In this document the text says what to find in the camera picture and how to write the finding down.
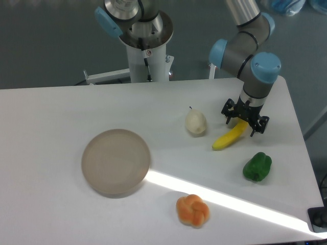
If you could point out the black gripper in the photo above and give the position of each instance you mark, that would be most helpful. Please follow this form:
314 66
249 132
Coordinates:
247 113

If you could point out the yellow banana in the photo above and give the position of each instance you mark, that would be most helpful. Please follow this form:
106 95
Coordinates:
230 137

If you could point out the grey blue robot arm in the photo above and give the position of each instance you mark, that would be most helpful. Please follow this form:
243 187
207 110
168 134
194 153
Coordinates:
239 56

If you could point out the white pear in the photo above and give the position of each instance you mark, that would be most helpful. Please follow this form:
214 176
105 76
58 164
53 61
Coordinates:
195 122

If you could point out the green bell pepper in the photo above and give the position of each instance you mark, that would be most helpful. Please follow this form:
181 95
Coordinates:
258 167

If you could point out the orange knotted bread roll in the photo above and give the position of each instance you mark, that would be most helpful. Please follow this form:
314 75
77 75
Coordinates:
192 211

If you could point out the blue plastic bag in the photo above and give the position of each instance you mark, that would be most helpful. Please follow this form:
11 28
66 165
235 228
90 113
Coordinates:
319 6
284 7

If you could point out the black device at table corner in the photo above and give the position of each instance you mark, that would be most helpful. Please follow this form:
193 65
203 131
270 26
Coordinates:
317 218

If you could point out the beige round plate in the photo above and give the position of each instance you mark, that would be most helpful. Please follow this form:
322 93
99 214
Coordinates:
115 162

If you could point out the white right frame bracket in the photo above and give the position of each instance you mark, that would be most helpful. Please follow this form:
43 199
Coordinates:
212 71

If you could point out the white frame bracket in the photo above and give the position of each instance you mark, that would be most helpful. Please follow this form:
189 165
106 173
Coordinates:
212 71
106 76

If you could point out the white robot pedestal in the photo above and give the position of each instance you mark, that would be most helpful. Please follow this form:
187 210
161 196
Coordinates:
146 46

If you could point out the white left frame bracket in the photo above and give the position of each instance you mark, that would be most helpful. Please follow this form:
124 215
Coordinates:
106 76

